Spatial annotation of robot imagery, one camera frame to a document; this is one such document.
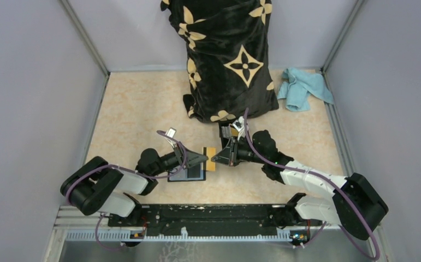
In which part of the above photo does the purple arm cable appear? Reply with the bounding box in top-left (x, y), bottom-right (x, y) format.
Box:
top-left (242, 108), bottom-right (381, 261)
top-left (64, 130), bottom-right (189, 252)

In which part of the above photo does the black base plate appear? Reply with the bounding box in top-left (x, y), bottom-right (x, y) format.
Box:
top-left (108, 204), bottom-right (322, 237)

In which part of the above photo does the aluminium frame rail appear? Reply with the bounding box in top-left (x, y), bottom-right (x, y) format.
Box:
top-left (52, 203), bottom-right (382, 243)

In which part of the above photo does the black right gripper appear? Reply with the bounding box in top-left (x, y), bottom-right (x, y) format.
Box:
top-left (211, 136), bottom-right (266, 166)

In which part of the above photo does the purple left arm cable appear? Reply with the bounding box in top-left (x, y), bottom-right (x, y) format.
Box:
top-left (64, 130), bottom-right (189, 252)

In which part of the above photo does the black plastic card box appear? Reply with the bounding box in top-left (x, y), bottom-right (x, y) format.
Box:
top-left (218, 121), bottom-right (248, 165)

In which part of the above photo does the gold credit card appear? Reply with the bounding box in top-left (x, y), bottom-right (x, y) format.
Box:
top-left (203, 147), bottom-right (216, 172)

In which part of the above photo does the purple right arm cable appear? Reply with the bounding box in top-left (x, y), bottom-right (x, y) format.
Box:
top-left (242, 108), bottom-right (381, 261)

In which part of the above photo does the black credit card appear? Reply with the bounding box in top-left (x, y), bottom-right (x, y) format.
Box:
top-left (187, 165), bottom-right (205, 181)

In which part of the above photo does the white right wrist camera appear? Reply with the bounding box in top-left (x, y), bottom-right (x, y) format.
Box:
top-left (229, 116), bottom-right (245, 140)

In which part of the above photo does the black floral plush blanket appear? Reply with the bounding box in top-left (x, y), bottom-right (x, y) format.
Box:
top-left (160, 0), bottom-right (279, 123)

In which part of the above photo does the stack of cards in box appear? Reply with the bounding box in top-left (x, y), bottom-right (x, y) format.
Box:
top-left (221, 126), bottom-right (239, 139)

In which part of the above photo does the light blue cloth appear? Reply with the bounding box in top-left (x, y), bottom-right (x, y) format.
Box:
top-left (277, 68), bottom-right (334, 112)

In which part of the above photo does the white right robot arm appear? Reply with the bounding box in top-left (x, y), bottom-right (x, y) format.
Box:
top-left (211, 130), bottom-right (389, 240)

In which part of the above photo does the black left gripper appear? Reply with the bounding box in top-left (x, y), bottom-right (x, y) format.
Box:
top-left (151, 141), bottom-right (208, 176)

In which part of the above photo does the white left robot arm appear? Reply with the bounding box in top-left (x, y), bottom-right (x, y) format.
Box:
top-left (60, 147), bottom-right (209, 226)

